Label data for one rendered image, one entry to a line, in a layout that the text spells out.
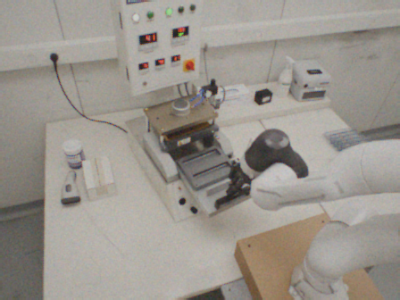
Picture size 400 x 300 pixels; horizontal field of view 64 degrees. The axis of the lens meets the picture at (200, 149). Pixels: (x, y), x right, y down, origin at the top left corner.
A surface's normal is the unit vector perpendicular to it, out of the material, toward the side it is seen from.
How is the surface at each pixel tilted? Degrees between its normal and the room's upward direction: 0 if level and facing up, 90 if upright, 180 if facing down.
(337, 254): 40
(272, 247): 5
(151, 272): 0
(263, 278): 5
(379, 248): 83
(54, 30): 90
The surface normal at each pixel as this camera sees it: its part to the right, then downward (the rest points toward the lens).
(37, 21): 0.32, 0.67
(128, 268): 0.04, -0.72
